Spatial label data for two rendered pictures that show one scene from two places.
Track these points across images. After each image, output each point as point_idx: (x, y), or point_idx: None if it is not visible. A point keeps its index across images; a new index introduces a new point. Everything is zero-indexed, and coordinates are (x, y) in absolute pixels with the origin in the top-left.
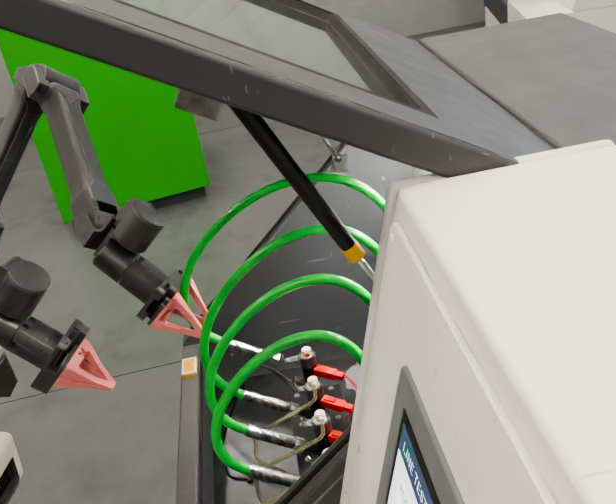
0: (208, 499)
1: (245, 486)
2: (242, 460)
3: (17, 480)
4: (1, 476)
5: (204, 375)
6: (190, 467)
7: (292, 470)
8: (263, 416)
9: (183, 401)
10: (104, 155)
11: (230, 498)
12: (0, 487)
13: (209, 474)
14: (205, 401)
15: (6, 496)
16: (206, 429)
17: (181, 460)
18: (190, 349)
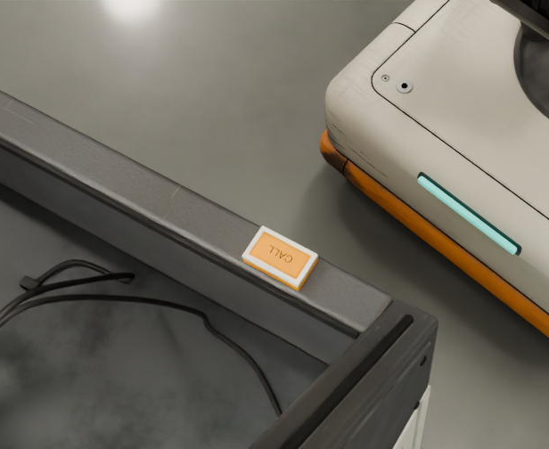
0: (9, 172)
1: (26, 271)
2: (87, 303)
3: None
4: None
5: (304, 321)
6: None
7: None
8: (159, 413)
9: (186, 195)
10: None
11: (27, 235)
12: (536, 1)
13: (72, 210)
14: (227, 282)
15: (522, 14)
16: (155, 247)
17: (30, 114)
18: (362, 303)
